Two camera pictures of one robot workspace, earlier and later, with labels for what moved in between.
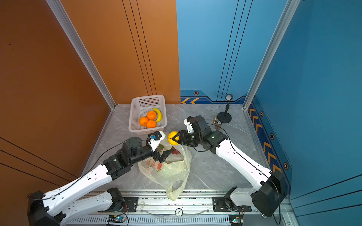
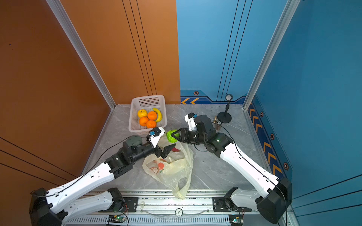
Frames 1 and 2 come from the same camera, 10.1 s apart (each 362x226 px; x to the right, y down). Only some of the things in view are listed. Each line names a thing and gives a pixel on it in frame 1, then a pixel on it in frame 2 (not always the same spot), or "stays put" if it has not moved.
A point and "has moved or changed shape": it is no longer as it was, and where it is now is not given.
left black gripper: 157,156 stays put
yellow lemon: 171,135 has moved or changed shape
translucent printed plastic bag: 172,173 has moved or changed shape
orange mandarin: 151,124 stays put
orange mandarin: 143,121 stays put
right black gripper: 183,139 stays put
